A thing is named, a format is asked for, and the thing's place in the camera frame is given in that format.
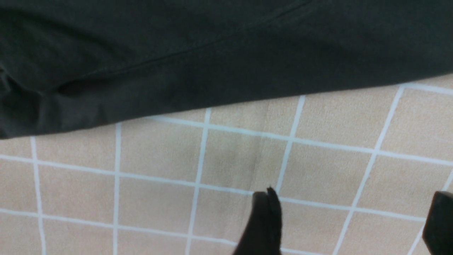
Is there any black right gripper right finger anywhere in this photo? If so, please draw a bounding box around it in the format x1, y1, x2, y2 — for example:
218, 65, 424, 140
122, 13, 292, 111
422, 191, 453, 255

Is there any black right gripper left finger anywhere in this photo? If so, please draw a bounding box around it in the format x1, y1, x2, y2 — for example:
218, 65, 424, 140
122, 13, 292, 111
233, 187, 282, 255

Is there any dark gray long-sleeve top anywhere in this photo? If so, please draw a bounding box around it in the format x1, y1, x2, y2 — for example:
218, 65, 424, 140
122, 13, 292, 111
0, 0, 453, 139

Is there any beige grid-pattern tablecloth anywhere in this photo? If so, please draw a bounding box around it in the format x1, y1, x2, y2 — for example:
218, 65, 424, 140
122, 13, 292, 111
0, 75, 453, 255

